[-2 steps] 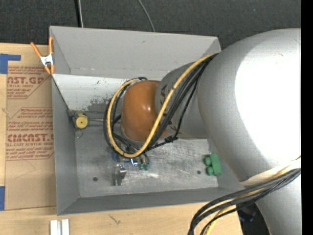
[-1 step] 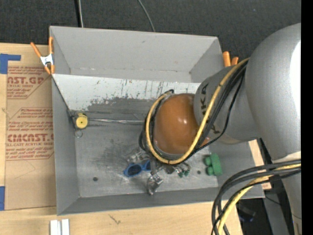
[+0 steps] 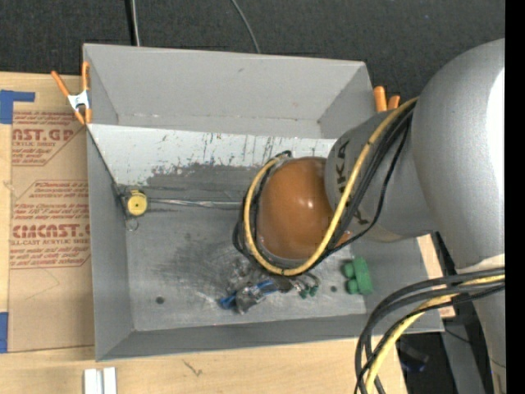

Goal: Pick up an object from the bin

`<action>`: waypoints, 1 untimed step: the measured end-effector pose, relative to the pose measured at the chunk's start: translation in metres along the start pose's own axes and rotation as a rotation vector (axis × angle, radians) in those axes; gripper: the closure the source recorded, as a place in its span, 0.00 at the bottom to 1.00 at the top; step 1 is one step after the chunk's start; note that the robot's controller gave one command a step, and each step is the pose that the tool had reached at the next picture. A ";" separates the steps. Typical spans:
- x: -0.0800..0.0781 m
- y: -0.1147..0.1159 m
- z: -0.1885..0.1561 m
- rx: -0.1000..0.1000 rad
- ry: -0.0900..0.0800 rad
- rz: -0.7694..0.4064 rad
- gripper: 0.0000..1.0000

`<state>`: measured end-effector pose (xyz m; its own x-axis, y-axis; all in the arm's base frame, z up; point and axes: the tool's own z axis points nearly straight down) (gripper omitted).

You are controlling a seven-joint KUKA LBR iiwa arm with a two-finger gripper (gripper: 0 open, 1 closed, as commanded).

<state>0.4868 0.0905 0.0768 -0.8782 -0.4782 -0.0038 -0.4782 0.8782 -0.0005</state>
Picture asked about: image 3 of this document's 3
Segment grey metal bin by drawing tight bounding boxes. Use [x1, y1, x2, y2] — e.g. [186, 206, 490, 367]
[81, 43, 445, 362]

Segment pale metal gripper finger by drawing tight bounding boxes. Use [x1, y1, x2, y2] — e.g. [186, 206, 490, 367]
[227, 258, 258, 289]
[235, 285, 268, 315]

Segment yellow round disc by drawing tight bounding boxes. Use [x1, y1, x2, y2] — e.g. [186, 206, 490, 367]
[126, 190, 148, 218]

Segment brown cardboard board, red print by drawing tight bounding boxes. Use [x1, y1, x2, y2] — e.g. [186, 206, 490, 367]
[0, 71, 96, 353]

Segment green toy block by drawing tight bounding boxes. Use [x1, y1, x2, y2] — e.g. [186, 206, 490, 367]
[343, 256, 374, 296]

